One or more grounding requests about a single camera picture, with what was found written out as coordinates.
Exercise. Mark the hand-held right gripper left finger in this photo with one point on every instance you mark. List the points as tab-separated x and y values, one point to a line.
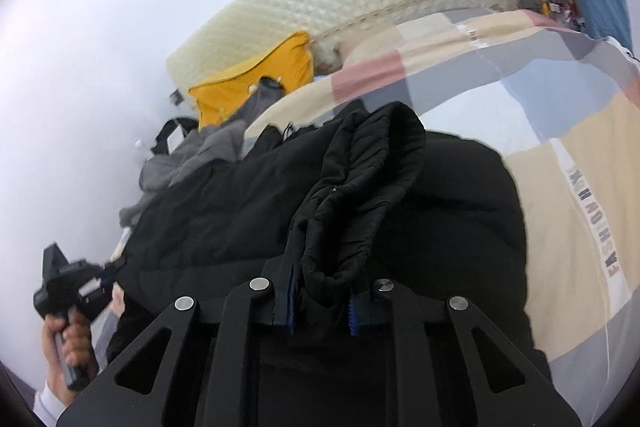
289	313

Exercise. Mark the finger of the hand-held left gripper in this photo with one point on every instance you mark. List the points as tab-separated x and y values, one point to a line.
112	279

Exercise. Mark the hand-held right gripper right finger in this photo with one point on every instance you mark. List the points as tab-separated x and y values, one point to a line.
354	318

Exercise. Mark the black puffer jacket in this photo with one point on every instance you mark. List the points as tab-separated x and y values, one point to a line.
450	207

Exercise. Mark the person's left forearm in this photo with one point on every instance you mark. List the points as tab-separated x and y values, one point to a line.
47	404

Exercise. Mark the person's left hand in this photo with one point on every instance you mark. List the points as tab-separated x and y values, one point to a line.
82	347

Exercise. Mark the black bag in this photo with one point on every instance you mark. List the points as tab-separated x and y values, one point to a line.
165	133

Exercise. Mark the grey fleece garment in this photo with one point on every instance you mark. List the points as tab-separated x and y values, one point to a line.
200	147

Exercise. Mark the grey cloth roll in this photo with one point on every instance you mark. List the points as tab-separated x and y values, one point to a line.
257	102

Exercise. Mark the yellow pillow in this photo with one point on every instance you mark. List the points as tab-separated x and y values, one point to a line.
250	82

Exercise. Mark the pastel checked quilt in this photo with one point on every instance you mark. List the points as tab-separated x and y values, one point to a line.
575	187

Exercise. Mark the pale pink pillow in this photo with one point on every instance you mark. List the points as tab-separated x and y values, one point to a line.
367	44

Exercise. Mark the row of small bottles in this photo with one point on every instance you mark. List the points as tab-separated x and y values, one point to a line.
555	9

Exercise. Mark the wall socket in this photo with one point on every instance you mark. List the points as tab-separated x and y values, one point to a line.
176	97

